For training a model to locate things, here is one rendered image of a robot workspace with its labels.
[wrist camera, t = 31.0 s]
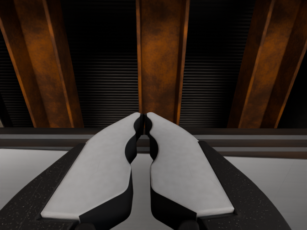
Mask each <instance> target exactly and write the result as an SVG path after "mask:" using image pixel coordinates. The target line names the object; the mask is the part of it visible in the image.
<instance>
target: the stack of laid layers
mask: <svg viewBox="0 0 307 230"><path fill-rule="evenodd" d="M103 129H105V128H22V127H0V148H19V149H45V150H71V149H72V148H73V147H74V146H76V145H77V144H78V143H86V142H87V141H88V140H89V139H90V138H92V137H93V136H94V135H95V134H97V133H98V132H100V131H101V130H103ZM183 129H184V130H186V131H187V132H189V133H190V134H191V135H193V136H194V137H195V138H196V139H197V140H198V141H205V142H206V143H208V144H209V145H210V146H211V147H212V148H214V149H215V150H216V151H217V152H219V153H220V154H221V155H222V156H239V157H277V158H302V159H307V129H274V128H183ZM136 143H137V153H150V142H149V137H148V135H145V128H144V130H143V135H141V136H140V138H139V139H138V141H137V142H136Z"/></svg>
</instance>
